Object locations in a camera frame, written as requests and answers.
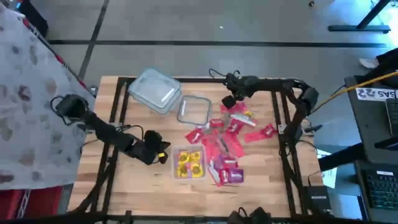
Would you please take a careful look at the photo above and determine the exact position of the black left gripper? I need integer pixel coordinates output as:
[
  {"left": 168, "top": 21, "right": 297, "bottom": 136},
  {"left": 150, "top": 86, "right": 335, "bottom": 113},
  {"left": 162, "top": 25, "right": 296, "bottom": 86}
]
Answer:
[{"left": 129, "top": 129, "right": 172, "bottom": 166}]

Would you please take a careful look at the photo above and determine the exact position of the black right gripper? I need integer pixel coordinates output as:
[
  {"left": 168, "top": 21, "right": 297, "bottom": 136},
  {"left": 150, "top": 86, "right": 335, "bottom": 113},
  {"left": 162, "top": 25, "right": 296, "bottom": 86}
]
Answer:
[{"left": 221, "top": 73, "right": 262, "bottom": 110}]

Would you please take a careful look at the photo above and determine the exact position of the small clear plastic container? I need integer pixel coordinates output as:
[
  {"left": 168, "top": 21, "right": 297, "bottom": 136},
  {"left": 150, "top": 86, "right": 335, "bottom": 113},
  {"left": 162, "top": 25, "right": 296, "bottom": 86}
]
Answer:
[{"left": 170, "top": 143, "right": 208, "bottom": 180}]

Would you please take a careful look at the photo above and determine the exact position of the small teal-rimmed clear lid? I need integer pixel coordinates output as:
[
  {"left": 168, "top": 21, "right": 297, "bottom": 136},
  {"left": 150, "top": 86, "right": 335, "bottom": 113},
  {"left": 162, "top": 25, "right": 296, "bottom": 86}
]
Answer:
[{"left": 176, "top": 95, "right": 213, "bottom": 126}]

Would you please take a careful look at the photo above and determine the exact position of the purple candy packet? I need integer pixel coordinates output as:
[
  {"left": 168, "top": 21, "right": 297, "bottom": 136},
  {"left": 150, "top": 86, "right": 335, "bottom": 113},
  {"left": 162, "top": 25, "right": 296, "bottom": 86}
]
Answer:
[{"left": 228, "top": 168, "right": 245, "bottom": 184}]

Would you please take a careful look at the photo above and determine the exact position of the long red candy packet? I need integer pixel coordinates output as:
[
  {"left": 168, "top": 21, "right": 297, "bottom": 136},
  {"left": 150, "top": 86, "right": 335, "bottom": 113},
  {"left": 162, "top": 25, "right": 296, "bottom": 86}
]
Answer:
[
  {"left": 220, "top": 101, "right": 248, "bottom": 114},
  {"left": 244, "top": 131, "right": 266, "bottom": 143},
  {"left": 201, "top": 136, "right": 224, "bottom": 166},
  {"left": 223, "top": 132, "right": 246, "bottom": 159}
]

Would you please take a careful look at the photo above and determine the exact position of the long red white candy strip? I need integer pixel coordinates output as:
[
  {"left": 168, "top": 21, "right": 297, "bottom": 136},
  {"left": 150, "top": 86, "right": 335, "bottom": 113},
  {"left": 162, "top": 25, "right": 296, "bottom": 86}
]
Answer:
[{"left": 207, "top": 159, "right": 223, "bottom": 188}]

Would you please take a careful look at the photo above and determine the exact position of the magenta candy packet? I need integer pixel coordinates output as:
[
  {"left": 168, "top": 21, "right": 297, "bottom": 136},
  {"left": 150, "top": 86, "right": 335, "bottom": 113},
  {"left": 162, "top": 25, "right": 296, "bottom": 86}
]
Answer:
[{"left": 221, "top": 156, "right": 239, "bottom": 169}]

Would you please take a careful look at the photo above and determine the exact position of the black plug connector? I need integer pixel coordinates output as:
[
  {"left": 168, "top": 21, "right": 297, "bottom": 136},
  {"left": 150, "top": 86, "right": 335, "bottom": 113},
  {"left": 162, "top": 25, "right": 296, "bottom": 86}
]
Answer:
[{"left": 303, "top": 124, "right": 324, "bottom": 133}]

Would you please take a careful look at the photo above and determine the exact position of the black bulky device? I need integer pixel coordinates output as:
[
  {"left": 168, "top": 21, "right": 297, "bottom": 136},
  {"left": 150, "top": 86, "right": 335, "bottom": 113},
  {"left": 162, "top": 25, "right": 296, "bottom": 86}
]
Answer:
[{"left": 228, "top": 206, "right": 273, "bottom": 224}]

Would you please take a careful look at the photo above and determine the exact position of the red fabric panel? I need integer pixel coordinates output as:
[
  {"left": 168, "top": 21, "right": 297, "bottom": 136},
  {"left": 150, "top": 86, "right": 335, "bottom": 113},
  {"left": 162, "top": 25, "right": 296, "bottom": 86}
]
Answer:
[{"left": 0, "top": 185, "right": 65, "bottom": 221}]

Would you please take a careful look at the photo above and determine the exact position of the black desk crossbar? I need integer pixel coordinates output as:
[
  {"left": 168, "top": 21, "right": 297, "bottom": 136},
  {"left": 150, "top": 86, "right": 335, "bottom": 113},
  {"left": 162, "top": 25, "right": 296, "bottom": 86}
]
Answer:
[{"left": 318, "top": 136, "right": 398, "bottom": 172}]

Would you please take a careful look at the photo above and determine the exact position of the white paper sheet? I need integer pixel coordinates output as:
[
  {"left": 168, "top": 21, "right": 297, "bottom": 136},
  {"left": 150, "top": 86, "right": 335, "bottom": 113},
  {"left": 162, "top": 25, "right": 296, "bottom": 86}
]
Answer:
[{"left": 316, "top": 148, "right": 339, "bottom": 190}]

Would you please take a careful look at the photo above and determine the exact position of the spotted grey cloth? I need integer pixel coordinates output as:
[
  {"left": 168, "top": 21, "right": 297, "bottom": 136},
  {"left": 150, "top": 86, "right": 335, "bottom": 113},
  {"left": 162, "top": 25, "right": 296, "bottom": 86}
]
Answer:
[{"left": 0, "top": 4, "right": 97, "bottom": 191}]

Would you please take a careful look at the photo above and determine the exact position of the black power adapter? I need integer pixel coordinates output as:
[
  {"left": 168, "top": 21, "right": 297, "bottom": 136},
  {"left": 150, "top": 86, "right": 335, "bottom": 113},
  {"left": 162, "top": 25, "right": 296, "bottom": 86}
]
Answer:
[{"left": 305, "top": 185, "right": 333, "bottom": 212}]

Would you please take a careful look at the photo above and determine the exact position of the person's shoe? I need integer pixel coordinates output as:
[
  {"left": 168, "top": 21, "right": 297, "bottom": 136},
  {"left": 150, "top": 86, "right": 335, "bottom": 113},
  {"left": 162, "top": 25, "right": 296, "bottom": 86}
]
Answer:
[{"left": 359, "top": 58, "right": 379, "bottom": 69}]

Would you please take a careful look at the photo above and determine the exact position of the black desk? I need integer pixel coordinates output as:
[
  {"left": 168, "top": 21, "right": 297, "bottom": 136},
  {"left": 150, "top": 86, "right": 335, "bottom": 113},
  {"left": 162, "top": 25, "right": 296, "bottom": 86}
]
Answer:
[{"left": 344, "top": 74, "right": 398, "bottom": 224}]

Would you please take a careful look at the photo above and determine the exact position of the black desk foot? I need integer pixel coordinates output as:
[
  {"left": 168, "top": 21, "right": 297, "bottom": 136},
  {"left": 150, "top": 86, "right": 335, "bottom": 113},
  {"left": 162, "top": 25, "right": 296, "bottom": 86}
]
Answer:
[{"left": 328, "top": 0, "right": 393, "bottom": 34}]

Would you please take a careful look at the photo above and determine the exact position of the white paper label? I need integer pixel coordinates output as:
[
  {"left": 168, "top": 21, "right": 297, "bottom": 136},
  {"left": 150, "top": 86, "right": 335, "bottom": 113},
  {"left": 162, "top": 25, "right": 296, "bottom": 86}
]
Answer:
[{"left": 356, "top": 87, "right": 398, "bottom": 102}]

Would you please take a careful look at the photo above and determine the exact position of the person's leg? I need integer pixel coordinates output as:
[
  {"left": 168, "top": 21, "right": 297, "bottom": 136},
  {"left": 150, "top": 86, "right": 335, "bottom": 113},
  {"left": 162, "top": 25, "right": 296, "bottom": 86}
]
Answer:
[{"left": 357, "top": 47, "right": 398, "bottom": 90}]

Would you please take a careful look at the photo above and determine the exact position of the black laptop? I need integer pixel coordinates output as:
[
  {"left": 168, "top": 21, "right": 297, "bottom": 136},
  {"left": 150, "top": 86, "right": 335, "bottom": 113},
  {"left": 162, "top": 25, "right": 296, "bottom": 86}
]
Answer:
[{"left": 385, "top": 98, "right": 398, "bottom": 138}]

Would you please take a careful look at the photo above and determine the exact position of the black box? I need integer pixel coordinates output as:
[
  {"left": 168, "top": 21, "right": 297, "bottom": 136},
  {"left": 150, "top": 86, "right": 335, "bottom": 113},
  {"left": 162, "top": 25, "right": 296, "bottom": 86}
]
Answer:
[{"left": 17, "top": 0, "right": 50, "bottom": 37}]

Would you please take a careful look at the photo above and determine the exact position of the black laptop backlit keyboard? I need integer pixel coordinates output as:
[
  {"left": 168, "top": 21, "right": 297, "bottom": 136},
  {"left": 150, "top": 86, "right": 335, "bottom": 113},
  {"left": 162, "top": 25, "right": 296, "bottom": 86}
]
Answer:
[{"left": 354, "top": 160, "right": 398, "bottom": 224}]

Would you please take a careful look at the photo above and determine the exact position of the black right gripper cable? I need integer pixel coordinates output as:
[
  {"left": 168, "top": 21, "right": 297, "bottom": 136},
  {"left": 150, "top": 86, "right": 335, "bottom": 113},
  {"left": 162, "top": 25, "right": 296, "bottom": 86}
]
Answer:
[{"left": 208, "top": 68, "right": 226, "bottom": 79}]

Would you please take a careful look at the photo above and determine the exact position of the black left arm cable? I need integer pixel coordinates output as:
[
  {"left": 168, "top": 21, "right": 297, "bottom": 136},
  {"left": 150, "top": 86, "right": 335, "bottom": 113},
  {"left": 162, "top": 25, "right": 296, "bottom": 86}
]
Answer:
[{"left": 49, "top": 94, "right": 68, "bottom": 126}]

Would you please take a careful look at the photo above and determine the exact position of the yellow cable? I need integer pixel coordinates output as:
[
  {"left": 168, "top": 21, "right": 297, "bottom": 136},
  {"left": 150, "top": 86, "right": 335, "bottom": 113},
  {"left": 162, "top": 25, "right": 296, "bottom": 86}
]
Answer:
[{"left": 313, "top": 70, "right": 398, "bottom": 112}]

